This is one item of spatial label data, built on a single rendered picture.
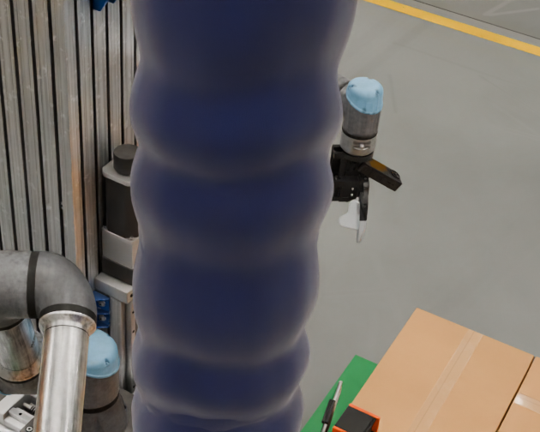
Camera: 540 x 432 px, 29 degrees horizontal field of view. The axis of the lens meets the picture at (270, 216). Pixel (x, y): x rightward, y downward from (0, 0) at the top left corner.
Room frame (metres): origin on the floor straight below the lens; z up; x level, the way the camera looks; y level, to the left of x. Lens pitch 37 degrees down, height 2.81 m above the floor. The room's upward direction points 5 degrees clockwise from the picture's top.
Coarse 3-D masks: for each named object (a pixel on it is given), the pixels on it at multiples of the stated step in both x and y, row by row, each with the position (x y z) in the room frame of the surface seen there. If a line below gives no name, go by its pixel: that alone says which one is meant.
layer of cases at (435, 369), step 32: (416, 320) 2.50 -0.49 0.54; (416, 352) 2.35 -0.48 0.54; (448, 352) 2.36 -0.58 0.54; (480, 352) 2.38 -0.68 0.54; (512, 352) 2.39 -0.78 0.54; (384, 384) 2.21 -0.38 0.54; (416, 384) 2.22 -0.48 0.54; (448, 384) 2.23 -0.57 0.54; (480, 384) 2.24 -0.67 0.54; (512, 384) 2.25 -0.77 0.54; (384, 416) 2.08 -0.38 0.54; (416, 416) 2.09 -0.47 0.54; (448, 416) 2.10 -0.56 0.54; (480, 416) 2.12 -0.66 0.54; (512, 416) 2.13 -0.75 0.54
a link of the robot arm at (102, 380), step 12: (96, 336) 1.57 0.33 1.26; (108, 336) 1.58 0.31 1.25; (96, 348) 1.53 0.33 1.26; (108, 348) 1.54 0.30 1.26; (96, 360) 1.50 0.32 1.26; (108, 360) 1.51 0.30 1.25; (96, 372) 1.49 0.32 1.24; (108, 372) 1.50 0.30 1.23; (96, 384) 1.49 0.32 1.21; (108, 384) 1.50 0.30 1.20; (84, 396) 1.48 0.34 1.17; (96, 396) 1.49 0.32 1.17; (108, 396) 1.50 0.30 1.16; (84, 408) 1.48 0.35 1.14; (96, 408) 1.49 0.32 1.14
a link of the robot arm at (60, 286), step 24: (48, 264) 1.34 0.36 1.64; (72, 264) 1.37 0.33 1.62; (48, 288) 1.31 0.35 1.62; (72, 288) 1.31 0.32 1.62; (48, 312) 1.27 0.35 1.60; (72, 312) 1.27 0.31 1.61; (96, 312) 1.31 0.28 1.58; (48, 336) 1.24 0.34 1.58; (72, 336) 1.24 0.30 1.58; (48, 360) 1.20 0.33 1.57; (72, 360) 1.20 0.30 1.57; (48, 384) 1.16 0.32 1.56; (72, 384) 1.16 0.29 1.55; (48, 408) 1.12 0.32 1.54; (72, 408) 1.12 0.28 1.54
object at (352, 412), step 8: (352, 408) 1.58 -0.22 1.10; (360, 408) 1.58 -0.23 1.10; (344, 416) 1.56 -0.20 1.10; (352, 416) 1.56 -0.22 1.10; (360, 416) 1.56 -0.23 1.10; (368, 416) 1.56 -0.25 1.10; (376, 416) 1.57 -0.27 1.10; (336, 424) 1.53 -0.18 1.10; (344, 424) 1.53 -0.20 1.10; (352, 424) 1.53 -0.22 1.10; (360, 424) 1.54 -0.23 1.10; (368, 424) 1.54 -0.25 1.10; (376, 424) 1.56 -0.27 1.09
